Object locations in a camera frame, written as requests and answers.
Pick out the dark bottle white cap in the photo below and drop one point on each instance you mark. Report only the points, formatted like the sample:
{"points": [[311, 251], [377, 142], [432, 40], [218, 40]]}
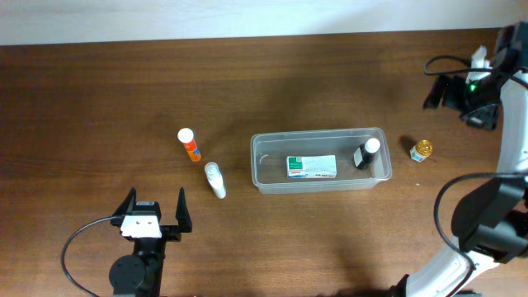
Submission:
{"points": [[365, 153]]}

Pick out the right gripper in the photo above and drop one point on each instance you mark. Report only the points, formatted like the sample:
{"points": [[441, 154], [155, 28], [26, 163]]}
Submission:
{"points": [[487, 119]]}

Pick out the white green medicine box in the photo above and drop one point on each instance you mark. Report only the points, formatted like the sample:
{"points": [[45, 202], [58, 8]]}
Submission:
{"points": [[311, 167]]}

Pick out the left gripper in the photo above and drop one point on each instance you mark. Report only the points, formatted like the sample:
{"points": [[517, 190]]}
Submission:
{"points": [[183, 219]]}

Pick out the small jar gold lid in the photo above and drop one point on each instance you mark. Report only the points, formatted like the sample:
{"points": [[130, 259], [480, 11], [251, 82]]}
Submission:
{"points": [[421, 151]]}

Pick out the clear plastic container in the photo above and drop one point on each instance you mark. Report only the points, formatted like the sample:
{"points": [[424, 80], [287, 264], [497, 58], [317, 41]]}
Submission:
{"points": [[269, 153]]}

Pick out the orange tablet tube white cap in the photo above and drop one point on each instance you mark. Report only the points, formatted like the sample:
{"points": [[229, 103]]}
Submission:
{"points": [[186, 137]]}

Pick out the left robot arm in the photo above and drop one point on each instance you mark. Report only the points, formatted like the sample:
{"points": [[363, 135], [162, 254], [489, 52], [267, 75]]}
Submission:
{"points": [[140, 273]]}

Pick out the white calamine lotion bottle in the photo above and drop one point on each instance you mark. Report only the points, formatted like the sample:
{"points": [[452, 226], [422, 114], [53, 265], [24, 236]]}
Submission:
{"points": [[215, 179]]}

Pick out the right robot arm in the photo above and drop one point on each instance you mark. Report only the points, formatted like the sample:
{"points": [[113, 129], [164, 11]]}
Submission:
{"points": [[487, 228]]}

